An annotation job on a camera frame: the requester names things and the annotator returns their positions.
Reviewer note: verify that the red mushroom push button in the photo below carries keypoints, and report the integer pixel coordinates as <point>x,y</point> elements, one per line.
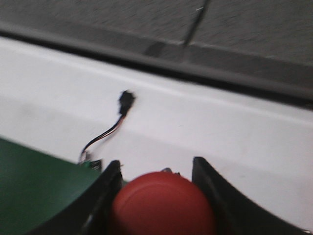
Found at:
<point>161,203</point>

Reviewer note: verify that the green conveyor belt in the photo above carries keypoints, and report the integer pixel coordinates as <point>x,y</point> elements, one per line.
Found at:
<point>34,187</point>

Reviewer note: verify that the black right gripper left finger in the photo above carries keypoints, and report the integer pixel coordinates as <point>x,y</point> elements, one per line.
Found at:
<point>88,214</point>

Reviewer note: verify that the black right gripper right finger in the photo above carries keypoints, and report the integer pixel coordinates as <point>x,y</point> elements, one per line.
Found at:
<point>235,214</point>

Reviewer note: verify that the grey stone countertop slab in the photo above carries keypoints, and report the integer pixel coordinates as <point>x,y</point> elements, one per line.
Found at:
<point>154,28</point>

